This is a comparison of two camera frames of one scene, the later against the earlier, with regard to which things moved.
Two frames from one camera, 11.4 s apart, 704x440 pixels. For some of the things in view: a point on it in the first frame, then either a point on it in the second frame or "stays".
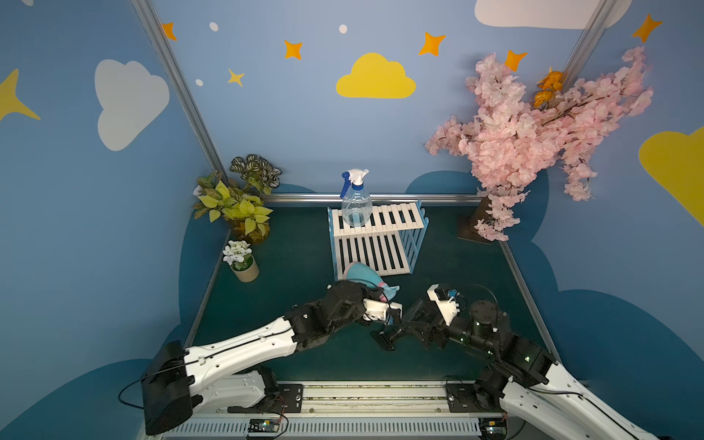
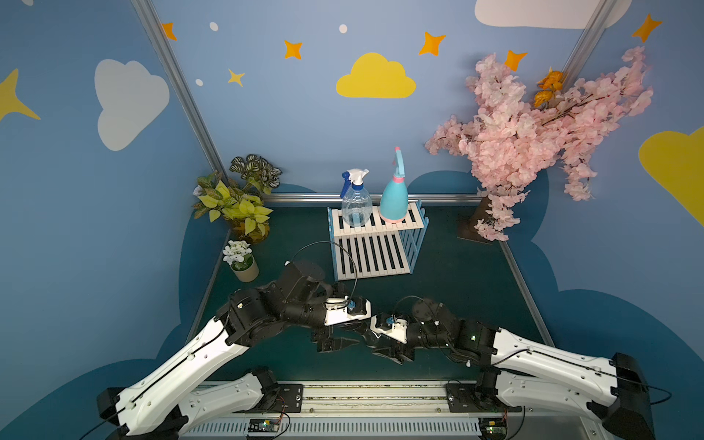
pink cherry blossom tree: (509, 141) stays
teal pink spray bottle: (364, 273) -> (393, 202)
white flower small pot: (243, 263) stays
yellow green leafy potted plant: (239, 200) stays
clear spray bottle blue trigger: (357, 203) stays
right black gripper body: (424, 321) -> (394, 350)
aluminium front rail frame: (346, 411) stays
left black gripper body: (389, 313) -> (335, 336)
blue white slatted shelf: (390, 242) stays
